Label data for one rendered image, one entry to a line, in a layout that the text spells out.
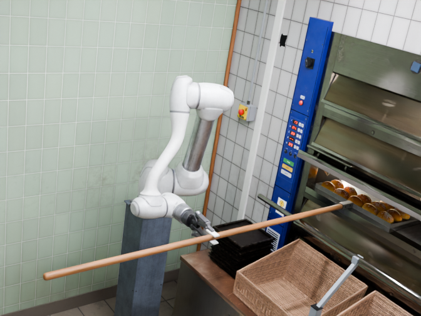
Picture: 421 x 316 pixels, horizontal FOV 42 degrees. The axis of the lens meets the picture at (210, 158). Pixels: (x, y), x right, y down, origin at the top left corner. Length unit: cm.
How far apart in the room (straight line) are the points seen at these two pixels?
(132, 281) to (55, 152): 88
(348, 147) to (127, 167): 143
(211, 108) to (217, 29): 108
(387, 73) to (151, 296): 186
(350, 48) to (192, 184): 114
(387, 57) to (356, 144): 50
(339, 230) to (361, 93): 80
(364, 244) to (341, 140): 59
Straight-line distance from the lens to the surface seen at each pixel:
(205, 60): 372
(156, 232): 319
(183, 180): 307
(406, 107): 294
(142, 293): 338
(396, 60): 295
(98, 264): 225
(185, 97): 270
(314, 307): 269
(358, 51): 309
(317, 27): 325
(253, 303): 318
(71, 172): 348
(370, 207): 319
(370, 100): 305
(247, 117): 362
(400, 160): 297
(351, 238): 324
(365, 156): 307
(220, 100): 273
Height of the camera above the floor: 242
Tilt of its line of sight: 20 degrees down
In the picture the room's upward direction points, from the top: 9 degrees clockwise
